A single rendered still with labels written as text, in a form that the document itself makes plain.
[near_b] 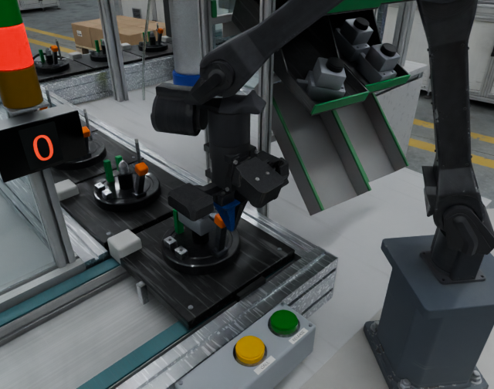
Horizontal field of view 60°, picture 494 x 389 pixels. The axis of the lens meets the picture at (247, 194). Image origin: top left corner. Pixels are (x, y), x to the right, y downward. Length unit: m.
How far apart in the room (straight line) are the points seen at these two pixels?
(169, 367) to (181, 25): 1.19
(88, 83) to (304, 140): 1.18
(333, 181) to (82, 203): 0.52
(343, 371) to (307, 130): 0.46
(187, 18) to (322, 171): 0.86
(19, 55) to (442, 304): 0.61
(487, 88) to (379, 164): 3.65
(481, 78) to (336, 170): 3.78
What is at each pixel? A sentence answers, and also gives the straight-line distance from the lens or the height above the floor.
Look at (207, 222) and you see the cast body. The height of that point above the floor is 1.05.
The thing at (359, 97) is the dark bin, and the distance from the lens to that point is 0.81.
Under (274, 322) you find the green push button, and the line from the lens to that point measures 0.65.
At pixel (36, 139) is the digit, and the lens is 0.65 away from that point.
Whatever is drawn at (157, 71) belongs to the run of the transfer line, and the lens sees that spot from 2.03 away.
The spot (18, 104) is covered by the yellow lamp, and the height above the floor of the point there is 1.27.
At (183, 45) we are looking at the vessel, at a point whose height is 1.11.
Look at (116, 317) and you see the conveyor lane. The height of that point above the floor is 0.92.
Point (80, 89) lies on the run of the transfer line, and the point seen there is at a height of 0.91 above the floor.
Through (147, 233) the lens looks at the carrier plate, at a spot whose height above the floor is 0.97.
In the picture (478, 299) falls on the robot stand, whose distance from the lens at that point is 0.63.
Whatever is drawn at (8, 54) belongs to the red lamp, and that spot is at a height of 1.33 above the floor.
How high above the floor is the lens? 1.46
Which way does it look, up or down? 32 degrees down
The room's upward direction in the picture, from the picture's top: straight up
